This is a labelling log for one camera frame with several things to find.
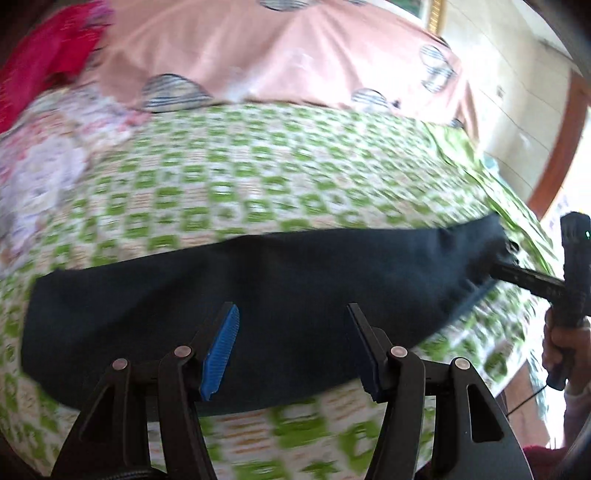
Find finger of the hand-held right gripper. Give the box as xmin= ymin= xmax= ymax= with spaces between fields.
xmin=489 ymin=262 xmax=567 ymax=297

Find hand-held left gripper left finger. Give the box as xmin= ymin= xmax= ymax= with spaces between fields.
xmin=51 ymin=302 xmax=241 ymax=480

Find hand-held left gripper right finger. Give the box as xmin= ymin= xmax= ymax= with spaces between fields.
xmin=346 ymin=302 xmax=527 ymax=480

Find gold framed wall picture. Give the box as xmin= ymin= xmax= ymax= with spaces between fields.
xmin=414 ymin=0 xmax=447 ymax=34

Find person's right forearm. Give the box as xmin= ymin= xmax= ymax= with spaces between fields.
xmin=562 ymin=387 xmax=591 ymax=446

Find thin black cable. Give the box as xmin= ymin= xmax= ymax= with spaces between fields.
xmin=507 ymin=387 xmax=551 ymax=415

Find brown wooden bed frame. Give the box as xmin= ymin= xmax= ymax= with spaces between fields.
xmin=500 ymin=359 xmax=551 ymax=449

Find dark red garment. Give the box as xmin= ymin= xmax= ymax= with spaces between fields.
xmin=502 ymin=444 xmax=574 ymax=480

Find green checked bed sheet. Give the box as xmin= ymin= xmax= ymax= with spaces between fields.
xmin=0 ymin=102 xmax=565 ymax=480

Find brown wooden door frame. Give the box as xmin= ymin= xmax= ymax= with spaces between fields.
xmin=526 ymin=73 xmax=591 ymax=222

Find person's right hand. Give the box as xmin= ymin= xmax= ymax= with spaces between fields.
xmin=542 ymin=310 xmax=591 ymax=398

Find red floral quilt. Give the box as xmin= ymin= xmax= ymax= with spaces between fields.
xmin=0 ymin=0 xmax=110 ymax=134

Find pink quilt with plaid hearts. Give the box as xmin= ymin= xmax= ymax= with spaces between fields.
xmin=99 ymin=0 xmax=481 ymax=139

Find dark navy pants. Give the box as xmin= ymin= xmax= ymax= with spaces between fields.
xmin=21 ymin=212 xmax=520 ymax=414

